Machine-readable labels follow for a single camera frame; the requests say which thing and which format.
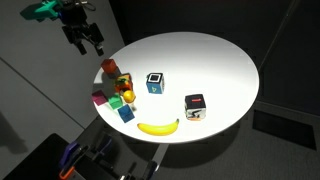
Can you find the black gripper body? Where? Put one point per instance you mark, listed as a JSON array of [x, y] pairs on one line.
[[75, 15]]

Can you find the yellow banana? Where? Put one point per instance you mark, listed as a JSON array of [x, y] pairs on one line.
[[158, 128]]

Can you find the small grey cube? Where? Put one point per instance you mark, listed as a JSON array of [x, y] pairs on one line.
[[112, 76]]

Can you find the small green cube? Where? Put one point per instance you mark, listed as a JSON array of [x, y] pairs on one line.
[[115, 101]]

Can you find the orange soft number cube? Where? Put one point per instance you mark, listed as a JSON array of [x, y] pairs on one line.
[[124, 85]]

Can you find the black checkered soft cube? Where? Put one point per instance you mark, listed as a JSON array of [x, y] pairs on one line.
[[195, 107]]

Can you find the blue white soft cube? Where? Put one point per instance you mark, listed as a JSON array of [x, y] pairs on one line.
[[155, 84]]

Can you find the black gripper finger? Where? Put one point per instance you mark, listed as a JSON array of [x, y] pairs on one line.
[[96, 36], [75, 38]]

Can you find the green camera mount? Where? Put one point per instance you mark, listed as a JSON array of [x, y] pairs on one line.
[[41, 10]]

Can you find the white table base leg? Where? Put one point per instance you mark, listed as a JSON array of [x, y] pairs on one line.
[[160, 155]]

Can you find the small pink cube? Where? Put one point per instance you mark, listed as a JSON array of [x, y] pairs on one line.
[[99, 98]]

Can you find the small blue cube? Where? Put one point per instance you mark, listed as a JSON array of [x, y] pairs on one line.
[[126, 113]]

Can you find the black perforated mounting board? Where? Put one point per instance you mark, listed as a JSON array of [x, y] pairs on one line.
[[40, 160]]

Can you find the small orange cube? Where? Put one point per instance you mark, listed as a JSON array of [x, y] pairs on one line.
[[109, 66]]

